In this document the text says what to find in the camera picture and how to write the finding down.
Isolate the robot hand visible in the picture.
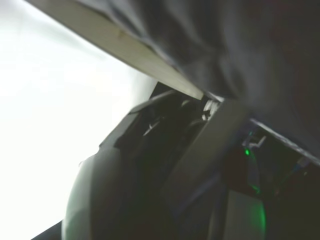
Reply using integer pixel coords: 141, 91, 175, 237
61, 88, 267, 240

